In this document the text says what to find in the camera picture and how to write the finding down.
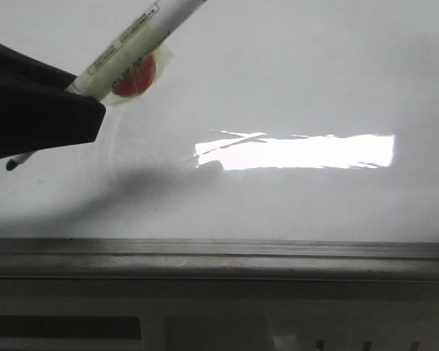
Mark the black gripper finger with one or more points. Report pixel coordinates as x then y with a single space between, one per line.
36 110

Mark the white black whiteboard marker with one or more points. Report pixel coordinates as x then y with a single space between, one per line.
127 67

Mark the grey cabinet below whiteboard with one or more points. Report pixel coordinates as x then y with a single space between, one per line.
113 314

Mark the white whiteboard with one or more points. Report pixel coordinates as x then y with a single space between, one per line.
286 139

